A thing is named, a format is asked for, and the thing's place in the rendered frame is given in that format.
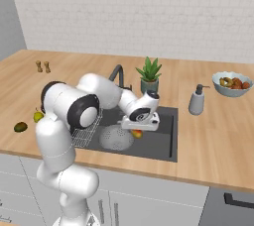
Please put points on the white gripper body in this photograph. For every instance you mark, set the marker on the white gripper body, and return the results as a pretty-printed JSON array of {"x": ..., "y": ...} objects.
[{"x": 137, "y": 124}]

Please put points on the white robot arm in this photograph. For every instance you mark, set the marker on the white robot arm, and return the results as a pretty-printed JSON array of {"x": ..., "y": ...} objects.
[{"x": 54, "y": 144}]

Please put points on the red yellow mango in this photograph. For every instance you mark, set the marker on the red yellow mango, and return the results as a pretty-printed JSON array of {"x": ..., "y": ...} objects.
[{"x": 137, "y": 134}]

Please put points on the dark grey sink basin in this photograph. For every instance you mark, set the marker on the dark grey sink basin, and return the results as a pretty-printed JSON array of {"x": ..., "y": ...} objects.
[{"x": 155, "y": 140}]

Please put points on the white colander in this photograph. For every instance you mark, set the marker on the white colander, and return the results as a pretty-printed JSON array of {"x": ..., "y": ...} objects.
[{"x": 114, "y": 139}]

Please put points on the dark grey faucet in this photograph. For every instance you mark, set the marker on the dark grey faucet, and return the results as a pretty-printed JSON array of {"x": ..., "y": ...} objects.
[{"x": 116, "y": 71}]

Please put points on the grey panel under sink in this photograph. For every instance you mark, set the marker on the grey panel under sink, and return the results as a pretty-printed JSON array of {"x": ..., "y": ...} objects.
[{"x": 155, "y": 185}]

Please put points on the yellow green pear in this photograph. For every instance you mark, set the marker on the yellow green pear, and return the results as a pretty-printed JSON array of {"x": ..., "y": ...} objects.
[{"x": 38, "y": 116}]

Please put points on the green brown mango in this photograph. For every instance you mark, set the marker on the green brown mango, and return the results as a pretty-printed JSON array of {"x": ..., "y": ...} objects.
[{"x": 21, "y": 127}]

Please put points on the green plant in grey pot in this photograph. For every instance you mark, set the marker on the green plant in grey pot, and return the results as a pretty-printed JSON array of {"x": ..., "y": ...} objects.
[{"x": 149, "y": 74}]

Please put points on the grey soap dispenser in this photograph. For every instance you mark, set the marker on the grey soap dispenser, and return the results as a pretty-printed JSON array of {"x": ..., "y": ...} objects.
[{"x": 197, "y": 102}]

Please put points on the grey cupboard door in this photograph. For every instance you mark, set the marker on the grey cupboard door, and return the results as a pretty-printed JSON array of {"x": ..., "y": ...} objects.
[
  {"x": 101, "y": 208},
  {"x": 158, "y": 211}
]

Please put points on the yellow green fruit in bowl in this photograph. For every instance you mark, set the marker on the yellow green fruit in bowl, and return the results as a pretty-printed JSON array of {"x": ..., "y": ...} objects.
[{"x": 226, "y": 82}]

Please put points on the pale blue fruit bowl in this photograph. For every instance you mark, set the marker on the pale blue fruit bowl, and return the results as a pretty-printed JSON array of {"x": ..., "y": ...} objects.
[{"x": 231, "y": 91}]

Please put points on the red orange fruit in bowl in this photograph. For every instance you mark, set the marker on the red orange fruit in bowl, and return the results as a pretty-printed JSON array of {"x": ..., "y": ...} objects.
[
  {"x": 245, "y": 85},
  {"x": 236, "y": 82}
]

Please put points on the dark grey dishwasher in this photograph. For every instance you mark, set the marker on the dark grey dishwasher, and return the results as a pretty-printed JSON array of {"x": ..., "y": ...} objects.
[{"x": 215, "y": 211}]

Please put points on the grey drawer front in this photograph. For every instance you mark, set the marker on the grey drawer front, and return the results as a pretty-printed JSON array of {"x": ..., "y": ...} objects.
[
  {"x": 16, "y": 193},
  {"x": 15, "y": 165}
]

